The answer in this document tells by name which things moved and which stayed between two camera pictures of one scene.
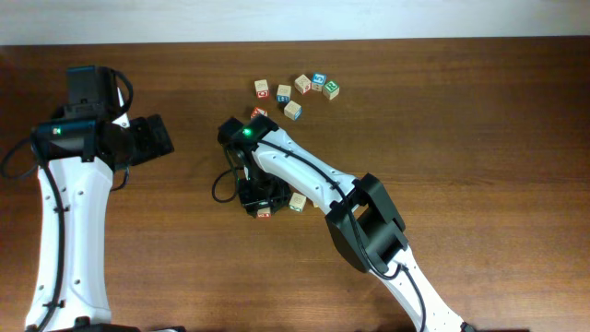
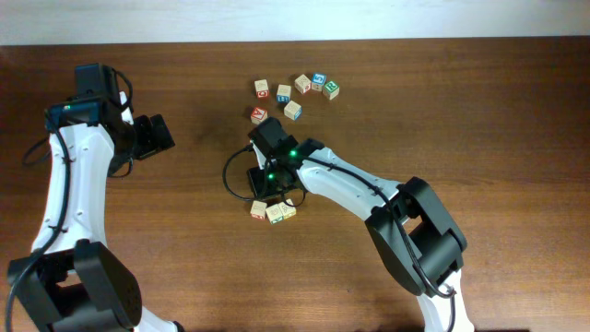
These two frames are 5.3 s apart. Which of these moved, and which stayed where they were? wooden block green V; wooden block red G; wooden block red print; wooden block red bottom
Moved: wooden block green V
Stayed: wooden block red bottom; wooden block red print; wooden block red G
